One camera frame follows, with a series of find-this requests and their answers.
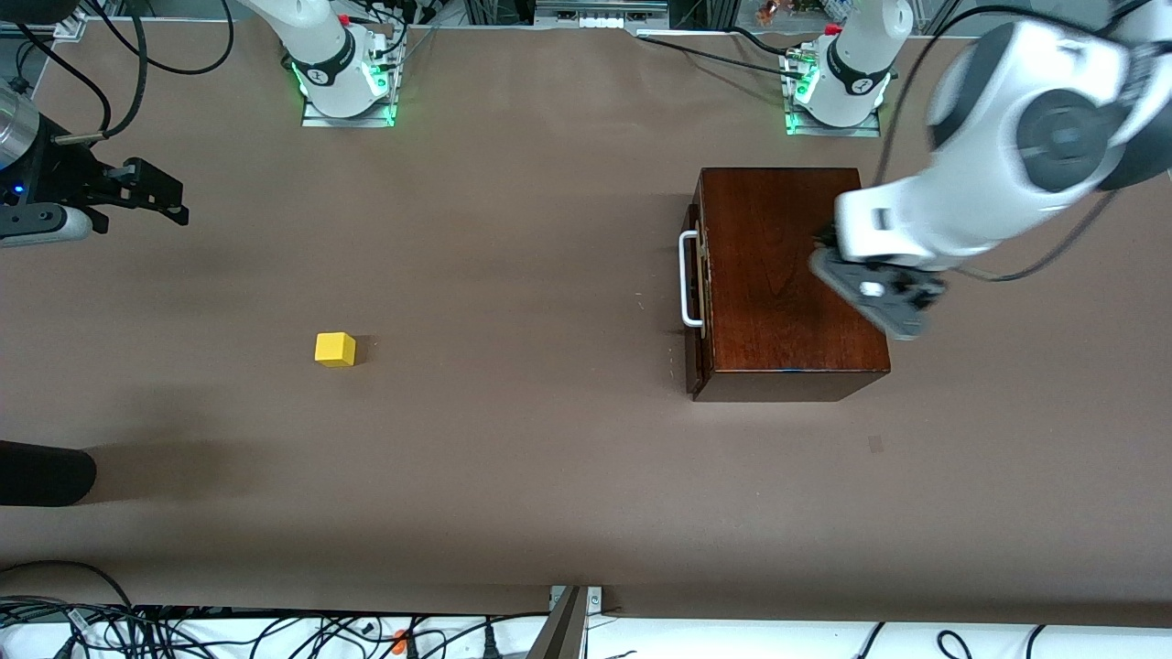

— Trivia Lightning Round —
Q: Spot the wooden drawer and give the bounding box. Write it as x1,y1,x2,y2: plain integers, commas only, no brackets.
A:
694,203,713,372

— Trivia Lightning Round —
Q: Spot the white metal drawer handle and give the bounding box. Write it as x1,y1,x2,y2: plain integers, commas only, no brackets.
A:
678,231,706,329

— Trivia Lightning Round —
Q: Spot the yellow cube block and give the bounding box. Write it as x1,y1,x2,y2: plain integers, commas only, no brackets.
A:
315,331,358,369

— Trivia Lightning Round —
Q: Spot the dark brown wooden cabinet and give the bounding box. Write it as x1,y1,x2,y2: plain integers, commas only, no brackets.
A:
685,167,891,404

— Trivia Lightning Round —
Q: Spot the black cylindrical object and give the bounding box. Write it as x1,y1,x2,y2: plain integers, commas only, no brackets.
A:
0,440,98,507

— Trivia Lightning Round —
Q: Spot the thin black cable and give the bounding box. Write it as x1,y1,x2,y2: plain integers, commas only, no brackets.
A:
16,26,114,136

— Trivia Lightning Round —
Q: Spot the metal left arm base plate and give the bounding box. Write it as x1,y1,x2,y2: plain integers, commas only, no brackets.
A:
785,46,882,138

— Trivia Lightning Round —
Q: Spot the black looping cable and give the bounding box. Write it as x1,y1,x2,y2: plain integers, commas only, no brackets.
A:
87,0,235,77

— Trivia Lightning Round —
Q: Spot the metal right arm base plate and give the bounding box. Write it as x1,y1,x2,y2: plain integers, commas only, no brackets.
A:
301,37,397,129

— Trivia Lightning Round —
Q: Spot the long black table cable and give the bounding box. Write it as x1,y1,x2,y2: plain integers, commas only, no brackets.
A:
632,32,798,79

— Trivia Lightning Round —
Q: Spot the black cable bundle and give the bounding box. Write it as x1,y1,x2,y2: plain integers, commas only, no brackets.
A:
0,560,550,659

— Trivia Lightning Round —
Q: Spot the grey metal post bracket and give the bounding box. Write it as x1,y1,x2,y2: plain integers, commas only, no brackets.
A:
526,586,605,659

